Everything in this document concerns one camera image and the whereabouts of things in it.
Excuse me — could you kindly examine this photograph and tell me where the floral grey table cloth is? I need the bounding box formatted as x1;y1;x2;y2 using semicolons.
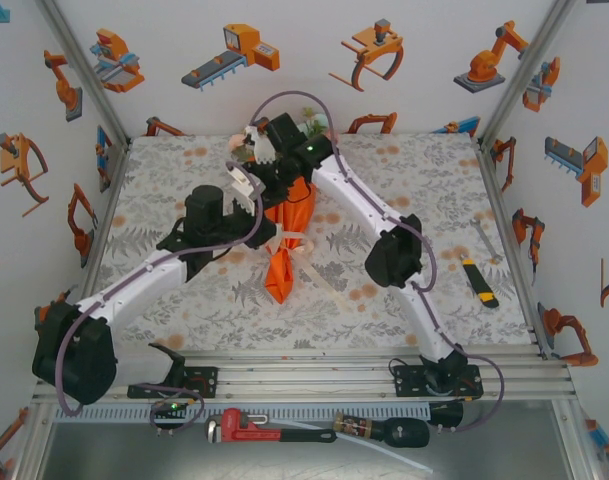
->
77;132;536;352

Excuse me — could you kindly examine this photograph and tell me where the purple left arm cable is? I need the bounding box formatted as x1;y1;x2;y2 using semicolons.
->
56;159;266;437

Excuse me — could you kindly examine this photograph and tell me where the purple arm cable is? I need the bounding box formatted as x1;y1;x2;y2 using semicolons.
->
248;89;509;434
56;159;266;437

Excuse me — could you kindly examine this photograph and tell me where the thin black right gripper cable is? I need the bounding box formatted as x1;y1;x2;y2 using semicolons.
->
282;185;316;207

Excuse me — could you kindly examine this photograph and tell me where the white plastic tube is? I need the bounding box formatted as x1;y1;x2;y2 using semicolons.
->
263;418;435;474

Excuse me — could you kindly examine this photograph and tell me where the yellow black utility knife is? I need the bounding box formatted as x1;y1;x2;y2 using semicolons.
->
460;253;501;309

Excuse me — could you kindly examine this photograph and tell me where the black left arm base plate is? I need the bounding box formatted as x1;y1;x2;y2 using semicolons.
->
127;366;220;399

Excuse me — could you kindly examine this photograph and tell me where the grey metal lower shelf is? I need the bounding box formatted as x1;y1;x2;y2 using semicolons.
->
33;419;575;480

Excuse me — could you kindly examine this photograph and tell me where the red pipe wrench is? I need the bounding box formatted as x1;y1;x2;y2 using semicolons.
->
204;407;338;445

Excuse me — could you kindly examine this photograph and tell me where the cream ribbon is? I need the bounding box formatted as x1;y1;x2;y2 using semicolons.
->
265;223;354;315

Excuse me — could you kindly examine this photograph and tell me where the orange wrapping paper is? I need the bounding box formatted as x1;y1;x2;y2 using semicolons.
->
263;174;319;305

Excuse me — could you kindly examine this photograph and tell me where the aluminium front rail bed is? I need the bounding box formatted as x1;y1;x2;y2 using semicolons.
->
31;349;578;404

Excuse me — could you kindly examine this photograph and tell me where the aluminium frame post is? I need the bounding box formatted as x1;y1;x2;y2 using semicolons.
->
476;0;580;147
33;0;134;147

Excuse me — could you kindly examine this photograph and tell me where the white slotted cable duct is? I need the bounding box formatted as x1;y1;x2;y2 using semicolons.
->
51;403;432;423

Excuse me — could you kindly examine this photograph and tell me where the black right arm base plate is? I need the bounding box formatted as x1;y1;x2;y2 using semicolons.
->
393;364;485;400

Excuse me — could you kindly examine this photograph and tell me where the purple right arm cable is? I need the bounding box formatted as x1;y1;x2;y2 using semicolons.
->
248;89;509;434

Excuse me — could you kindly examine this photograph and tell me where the silver spanner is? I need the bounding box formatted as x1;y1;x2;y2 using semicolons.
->
469;217;504;265

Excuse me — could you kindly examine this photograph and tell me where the small green led board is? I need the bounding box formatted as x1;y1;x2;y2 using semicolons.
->
151;398;188;417

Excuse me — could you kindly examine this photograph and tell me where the black brown handheld tool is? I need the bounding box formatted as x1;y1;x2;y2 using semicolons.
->
332;409;431;450

